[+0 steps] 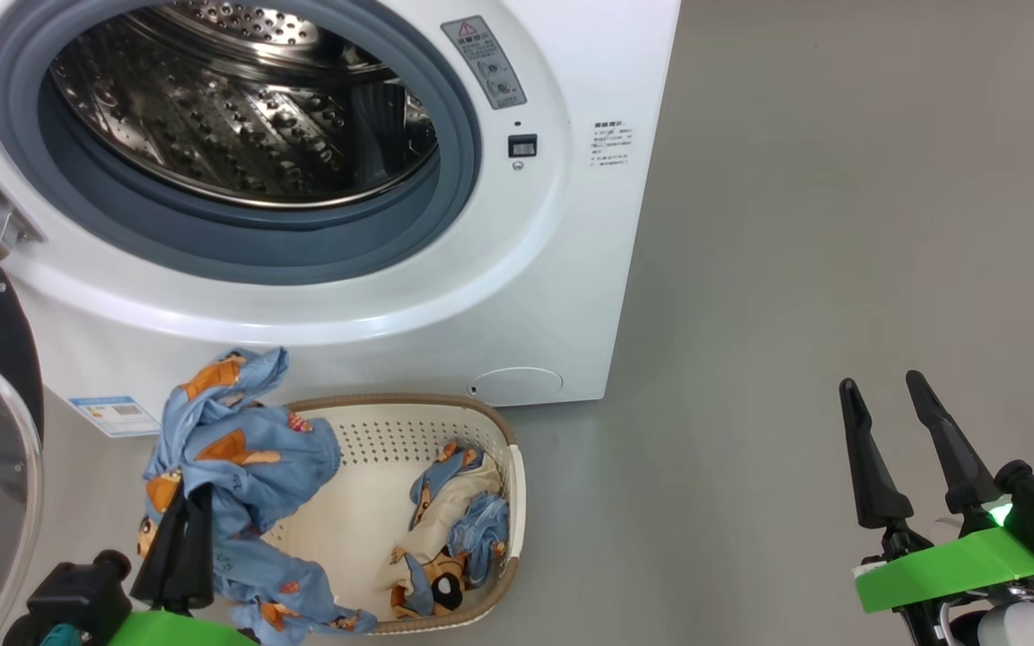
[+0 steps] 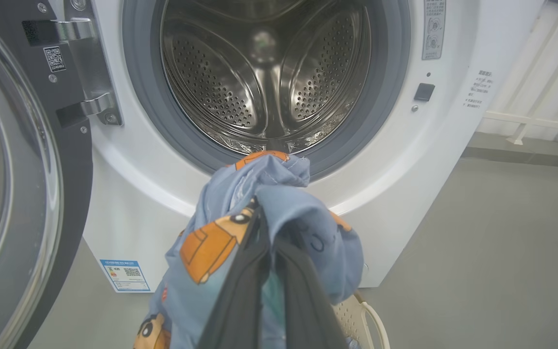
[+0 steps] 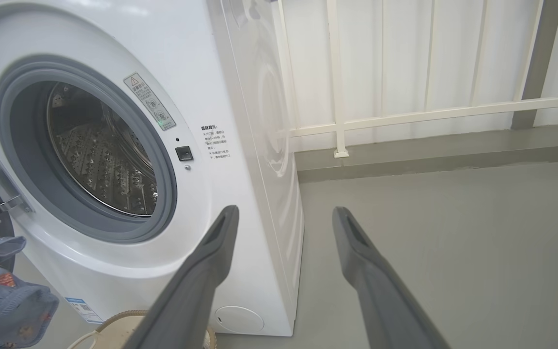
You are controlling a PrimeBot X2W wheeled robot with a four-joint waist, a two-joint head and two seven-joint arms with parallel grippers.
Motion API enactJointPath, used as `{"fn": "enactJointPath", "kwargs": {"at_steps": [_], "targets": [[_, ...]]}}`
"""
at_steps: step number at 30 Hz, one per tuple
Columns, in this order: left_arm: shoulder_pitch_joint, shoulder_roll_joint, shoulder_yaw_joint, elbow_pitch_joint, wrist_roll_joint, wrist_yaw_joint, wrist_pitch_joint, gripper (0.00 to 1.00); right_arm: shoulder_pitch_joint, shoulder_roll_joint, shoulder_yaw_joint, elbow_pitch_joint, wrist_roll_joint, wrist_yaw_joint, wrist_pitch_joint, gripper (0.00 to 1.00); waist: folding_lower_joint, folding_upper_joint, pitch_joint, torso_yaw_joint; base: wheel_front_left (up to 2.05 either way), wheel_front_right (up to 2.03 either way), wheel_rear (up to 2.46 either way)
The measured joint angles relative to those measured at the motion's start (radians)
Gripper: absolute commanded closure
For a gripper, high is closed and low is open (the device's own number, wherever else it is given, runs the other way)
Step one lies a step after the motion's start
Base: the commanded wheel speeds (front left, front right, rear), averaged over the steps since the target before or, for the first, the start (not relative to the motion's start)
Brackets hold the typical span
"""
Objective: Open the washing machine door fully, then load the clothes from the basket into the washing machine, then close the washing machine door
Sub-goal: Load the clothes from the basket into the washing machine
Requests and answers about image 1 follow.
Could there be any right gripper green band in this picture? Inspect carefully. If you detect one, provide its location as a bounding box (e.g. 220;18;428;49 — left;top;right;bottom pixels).
838;370;1034;646

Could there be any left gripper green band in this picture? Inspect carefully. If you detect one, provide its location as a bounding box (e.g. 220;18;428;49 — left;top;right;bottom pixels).
109;484;258;646

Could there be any blue bear print garment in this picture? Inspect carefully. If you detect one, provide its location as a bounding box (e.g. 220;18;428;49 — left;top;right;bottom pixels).
136;347;380;646

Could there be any cream and blue bear garment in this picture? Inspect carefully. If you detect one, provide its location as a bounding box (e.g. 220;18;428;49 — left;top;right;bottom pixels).
389;440;511;620

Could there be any cream perforated laundry basket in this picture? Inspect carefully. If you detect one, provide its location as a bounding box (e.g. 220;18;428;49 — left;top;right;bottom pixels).
248;393;527;636

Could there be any grey rubber door gasket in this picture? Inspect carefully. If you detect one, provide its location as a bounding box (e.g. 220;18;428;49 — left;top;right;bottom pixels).
0;0;483;286

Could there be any white front-load washing machine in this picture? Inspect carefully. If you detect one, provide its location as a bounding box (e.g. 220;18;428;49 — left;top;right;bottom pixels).
0;0;682;441

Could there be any blue energy label sticker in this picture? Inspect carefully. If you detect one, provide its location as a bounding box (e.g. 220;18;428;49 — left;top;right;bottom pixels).
68;396;164;439

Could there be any round white filter cover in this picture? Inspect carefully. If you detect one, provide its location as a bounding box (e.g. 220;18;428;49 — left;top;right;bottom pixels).
468;367;565;406

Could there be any small printed text label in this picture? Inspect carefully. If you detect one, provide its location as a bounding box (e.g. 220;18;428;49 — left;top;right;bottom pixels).
591;119;635;170

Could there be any grey warning label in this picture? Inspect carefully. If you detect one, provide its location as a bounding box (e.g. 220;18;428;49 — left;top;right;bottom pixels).
442;15;528;110

